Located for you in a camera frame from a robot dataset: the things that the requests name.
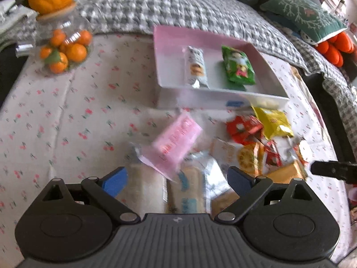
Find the red snack packet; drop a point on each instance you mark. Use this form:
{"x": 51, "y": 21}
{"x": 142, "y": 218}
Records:
{"x": 244, "y": 129}
{"x": 273, "y": 155}

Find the orange plush toy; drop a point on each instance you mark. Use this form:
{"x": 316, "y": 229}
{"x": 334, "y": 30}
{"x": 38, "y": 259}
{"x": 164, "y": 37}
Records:
{"x": 334, "y": 50}

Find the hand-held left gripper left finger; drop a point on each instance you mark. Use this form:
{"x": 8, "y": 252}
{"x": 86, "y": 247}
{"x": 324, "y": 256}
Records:
{"x": 115, "y": 181}

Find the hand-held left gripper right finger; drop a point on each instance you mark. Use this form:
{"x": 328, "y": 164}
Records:
{"x": 239, "y": 181}

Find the yellow snack packet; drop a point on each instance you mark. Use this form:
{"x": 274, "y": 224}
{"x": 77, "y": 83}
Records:
{"x": 274, "y": 122}

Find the silver snack packet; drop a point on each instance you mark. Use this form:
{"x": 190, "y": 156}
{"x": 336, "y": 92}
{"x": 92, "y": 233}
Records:
{"x": 212, "y": 173}

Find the pink and white cardboard box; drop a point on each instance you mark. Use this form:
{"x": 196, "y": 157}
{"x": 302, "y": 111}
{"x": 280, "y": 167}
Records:
{"x": 217, "y": 97}

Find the brown snack packet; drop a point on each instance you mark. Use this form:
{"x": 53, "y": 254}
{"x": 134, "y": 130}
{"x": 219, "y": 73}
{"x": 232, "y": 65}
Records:
{"x": 224, "y": 203}

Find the orange cracker print snack packet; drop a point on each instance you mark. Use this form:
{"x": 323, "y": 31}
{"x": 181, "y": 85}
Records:
{"x": 300, "y": 152}

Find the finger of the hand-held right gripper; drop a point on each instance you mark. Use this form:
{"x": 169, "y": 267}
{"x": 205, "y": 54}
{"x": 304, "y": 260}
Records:
{"x": 332, "y": 169}

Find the pink snack packet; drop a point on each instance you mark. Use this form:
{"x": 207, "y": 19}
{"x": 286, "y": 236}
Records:
{"x": 175, "y": 142}

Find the cluster of small mandarins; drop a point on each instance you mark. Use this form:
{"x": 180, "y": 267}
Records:
{"x": 74, "y": 53}

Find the pale snack packet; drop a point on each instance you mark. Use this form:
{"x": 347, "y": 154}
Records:
{"x": 147, "y": 189}

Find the green snack packet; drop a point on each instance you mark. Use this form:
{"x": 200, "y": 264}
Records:
{"x": 238, "y": 65}

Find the green embroidered cushion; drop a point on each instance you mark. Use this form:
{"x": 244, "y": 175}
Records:
{"x": 304, "y": 14}

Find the red round container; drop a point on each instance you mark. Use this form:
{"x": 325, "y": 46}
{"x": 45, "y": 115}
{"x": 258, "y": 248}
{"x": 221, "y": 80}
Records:
{"x": 352, "y": 198}

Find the grey cookie snack packet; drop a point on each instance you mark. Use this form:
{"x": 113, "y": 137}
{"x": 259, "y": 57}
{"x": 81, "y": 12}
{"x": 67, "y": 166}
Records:
{"x": 195, "y": 64}

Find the cherry print tablecloth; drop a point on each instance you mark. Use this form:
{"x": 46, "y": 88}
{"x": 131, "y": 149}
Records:
{"x": 69, "y": 111}

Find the grey checked blanket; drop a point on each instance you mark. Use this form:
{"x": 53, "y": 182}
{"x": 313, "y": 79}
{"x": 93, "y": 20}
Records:
{"x": 173, "y": 8}

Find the golden orange snack packet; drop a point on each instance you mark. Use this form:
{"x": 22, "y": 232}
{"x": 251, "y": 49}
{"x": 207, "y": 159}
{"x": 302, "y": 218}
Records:
{"x": 287, "y": 173}

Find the glass jar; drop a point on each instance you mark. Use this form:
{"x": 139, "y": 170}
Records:
{"x": 68, "y": 25}

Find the white blue snack packet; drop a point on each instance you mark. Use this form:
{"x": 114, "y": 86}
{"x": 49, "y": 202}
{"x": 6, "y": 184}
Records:
{"x": 187, "y": 192}

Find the orange slice print snack packet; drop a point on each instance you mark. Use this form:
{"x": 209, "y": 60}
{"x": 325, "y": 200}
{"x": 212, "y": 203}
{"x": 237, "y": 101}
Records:
{"x": 231, "y": 153}

